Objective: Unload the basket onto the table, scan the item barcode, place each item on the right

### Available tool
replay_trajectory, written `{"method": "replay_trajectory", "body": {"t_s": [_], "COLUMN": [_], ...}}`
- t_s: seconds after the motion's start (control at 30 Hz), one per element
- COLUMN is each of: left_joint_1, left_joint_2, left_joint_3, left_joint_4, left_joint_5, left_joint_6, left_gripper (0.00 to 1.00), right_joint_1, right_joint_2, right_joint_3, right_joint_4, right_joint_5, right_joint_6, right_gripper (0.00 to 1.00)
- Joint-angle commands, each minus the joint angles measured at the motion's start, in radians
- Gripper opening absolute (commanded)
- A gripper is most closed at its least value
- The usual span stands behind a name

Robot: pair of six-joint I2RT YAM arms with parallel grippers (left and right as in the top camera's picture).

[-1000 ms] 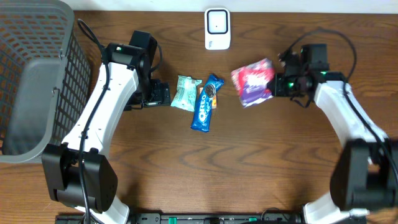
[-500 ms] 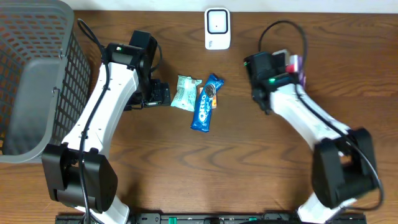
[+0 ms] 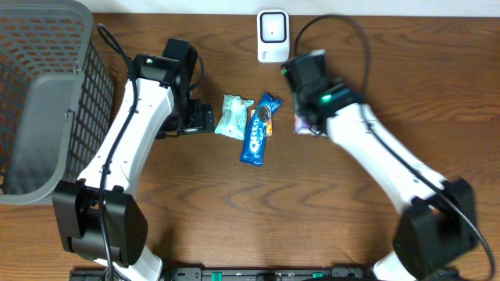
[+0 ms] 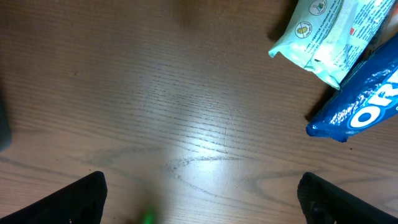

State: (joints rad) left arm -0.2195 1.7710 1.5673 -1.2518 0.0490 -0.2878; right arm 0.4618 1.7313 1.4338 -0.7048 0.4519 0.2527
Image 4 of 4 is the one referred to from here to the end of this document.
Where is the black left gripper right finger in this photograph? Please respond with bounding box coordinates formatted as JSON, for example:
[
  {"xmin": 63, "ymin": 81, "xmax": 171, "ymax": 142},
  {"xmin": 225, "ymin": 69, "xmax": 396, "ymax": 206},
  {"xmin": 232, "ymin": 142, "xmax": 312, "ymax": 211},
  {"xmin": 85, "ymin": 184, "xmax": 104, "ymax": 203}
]
[{"xmin": 297, "ymin": 172, "xmax": 397, "ymax": 224}]

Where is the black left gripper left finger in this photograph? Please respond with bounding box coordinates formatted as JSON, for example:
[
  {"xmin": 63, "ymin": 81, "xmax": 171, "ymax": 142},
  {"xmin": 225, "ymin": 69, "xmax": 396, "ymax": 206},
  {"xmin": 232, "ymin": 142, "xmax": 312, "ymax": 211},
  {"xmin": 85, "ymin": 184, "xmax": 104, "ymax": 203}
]
[{"xmin": 1, "ymin": 171, "xmax": 108, "ymax": 224}]

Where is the blue Oreo cookie pack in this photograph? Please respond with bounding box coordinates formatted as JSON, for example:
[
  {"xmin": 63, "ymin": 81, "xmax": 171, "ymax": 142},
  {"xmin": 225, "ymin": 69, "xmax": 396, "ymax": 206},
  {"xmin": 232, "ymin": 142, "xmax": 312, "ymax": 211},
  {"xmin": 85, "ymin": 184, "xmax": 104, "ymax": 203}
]
[{"xmin": 306, "ymin": 35, "xmax": 397, "ymax": 142}]

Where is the mint green wipes pack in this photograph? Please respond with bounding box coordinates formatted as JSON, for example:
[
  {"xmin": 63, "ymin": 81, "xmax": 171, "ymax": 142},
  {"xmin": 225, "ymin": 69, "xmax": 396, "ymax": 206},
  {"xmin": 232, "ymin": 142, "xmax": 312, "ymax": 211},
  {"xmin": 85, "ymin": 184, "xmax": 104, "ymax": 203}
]
[{"xmin": 269, "ymin": 0, "xmax": 396, "ymax": 89}]

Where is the grey plastic mesh basket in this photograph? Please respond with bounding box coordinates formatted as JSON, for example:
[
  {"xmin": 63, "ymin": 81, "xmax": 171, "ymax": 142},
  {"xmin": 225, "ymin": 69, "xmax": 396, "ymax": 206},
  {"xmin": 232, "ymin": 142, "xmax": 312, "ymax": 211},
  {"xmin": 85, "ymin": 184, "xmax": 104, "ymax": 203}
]
[{"xmin": 0, "ymin": 96, "xmax": 12, "ymax": 151}]

